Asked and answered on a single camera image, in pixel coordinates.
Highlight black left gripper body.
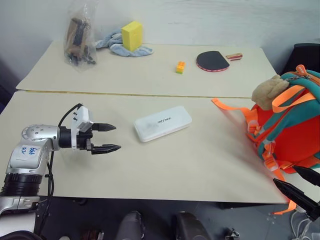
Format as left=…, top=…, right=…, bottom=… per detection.
left=75, top=122, right=97, bottom=152

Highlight beige plush bear charm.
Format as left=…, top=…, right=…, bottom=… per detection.
left=251, top=74, right=290, bottom=111

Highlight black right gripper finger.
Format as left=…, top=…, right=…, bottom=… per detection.
left=292, top=164, right=320, bottom=188
left=272, top=177, right=320, bottom=222

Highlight yellow sponge block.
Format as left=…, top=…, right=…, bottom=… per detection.
left=121, top=21, right=144, bottom=52

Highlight black table tennis paddle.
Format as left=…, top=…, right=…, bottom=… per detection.
left=195, top=50, right=244, bottom=73

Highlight white cables on floor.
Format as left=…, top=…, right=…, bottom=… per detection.
left=289, top=209, right=320, bottom=240

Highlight black chair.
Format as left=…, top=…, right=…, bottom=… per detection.
left=282, top=43, right=320, bottom=76

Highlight white rectangular case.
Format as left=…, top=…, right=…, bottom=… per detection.
left=133, top=105, right=193, bottom=144

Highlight orange yellow toy brick stack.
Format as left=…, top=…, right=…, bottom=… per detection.
left=175, top=61, right=187, bottom=75

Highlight orange and teal backpack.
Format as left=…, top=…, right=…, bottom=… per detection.
left=211, top=64, right=320, bottom=216

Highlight light blue towel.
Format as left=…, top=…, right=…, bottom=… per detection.
left=94, top=28, right=154, bottom=58

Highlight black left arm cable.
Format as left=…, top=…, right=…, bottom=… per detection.
left=37, top=103, right=84, bottom=237

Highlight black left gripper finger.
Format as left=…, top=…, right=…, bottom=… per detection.
left=92, top=122, right=117, bottom=133
left=90, top=143, right=123, bottom=156

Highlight clear plastic bag with items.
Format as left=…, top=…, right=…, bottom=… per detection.
left=62, top=0, right=98, bottom=73

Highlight dark rounded robot leg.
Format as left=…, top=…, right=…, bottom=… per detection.
left=116, top=210, right=146, bottom=240
left=174, top=211, right=213, bottom=240

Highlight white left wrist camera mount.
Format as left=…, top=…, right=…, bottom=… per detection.
left=70, top=106, right=95, bottom=152

